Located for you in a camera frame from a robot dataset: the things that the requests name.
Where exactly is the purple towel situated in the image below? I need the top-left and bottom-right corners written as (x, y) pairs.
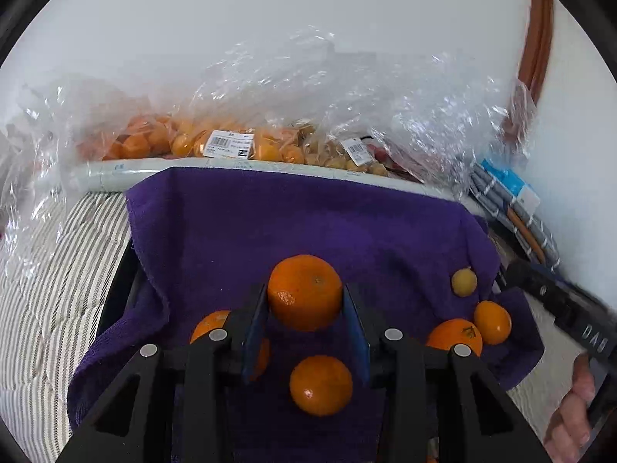
top-left (66, 168), bottom-right (545, 463)

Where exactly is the brown stick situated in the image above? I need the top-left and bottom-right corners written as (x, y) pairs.
top-left (507, 206), bottom-right (547, 262)

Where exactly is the white tube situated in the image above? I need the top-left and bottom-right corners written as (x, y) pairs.
top-left (71, 155), bottom-right (427, 194)

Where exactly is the small yellow-green fruit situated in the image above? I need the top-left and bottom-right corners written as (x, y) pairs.
top-left (450, 267), bottom-right (479, 298)

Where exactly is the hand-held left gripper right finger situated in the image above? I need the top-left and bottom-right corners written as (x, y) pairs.
top-left (342, 282), bottom-right (555, 463)

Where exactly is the labelled bag of small oranges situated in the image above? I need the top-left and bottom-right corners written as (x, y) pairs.
top-left (171, 34), bottom-right (338, 166)

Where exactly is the large orange mandarin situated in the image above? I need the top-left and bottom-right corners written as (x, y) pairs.
top-left (190, 309), bottom-right (271, 382)
top-left (425, 318), bottom-right (484, 358)
top-left (267, 254), bottom-right (344, 333)

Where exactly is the crumpled clear plastic bag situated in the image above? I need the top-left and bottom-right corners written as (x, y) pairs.
top-left (0, 120), bottom-right (74, 264)

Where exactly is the labelled bag of yellow fruits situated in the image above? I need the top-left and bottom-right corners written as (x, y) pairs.
top-left (289, 53), bottom-right (435, 180)

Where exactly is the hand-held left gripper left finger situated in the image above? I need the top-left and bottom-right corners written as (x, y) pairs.
top-left (60, 282), bottom-right (271, 463)

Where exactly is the grey checkered cloth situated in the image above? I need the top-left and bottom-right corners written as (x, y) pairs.
top-left (469, 161), bottom-right (563, 269)

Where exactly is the small orange mandarin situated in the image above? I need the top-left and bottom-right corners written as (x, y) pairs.
top-left (289, 354), bottom-right (354, 418)
top-left (473, 300), bottom-right (512, 346)

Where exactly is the clear bag of red fruits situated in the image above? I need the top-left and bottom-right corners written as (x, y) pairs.
top-left (371, 53), bottom-right (537, 199)

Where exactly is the brown wooden door frame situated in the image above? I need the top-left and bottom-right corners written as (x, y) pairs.
top-left (500, 0), bottom-right (556, 142)

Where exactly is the blue tissue pack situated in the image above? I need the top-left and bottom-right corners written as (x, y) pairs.
top-left (481, 157), bottom-right (541, 204)

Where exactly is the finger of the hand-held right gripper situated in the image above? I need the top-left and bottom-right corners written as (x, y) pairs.
top-left (499, 257), bottom-right (539, 296)

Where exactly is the person's right hand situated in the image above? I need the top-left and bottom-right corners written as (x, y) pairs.
top-left (544, 353), bottom-right (593, 463)

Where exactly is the bag of orange-red fruits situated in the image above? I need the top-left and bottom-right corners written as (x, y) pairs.
top-left (19, 74), bottom-right (180, 163)

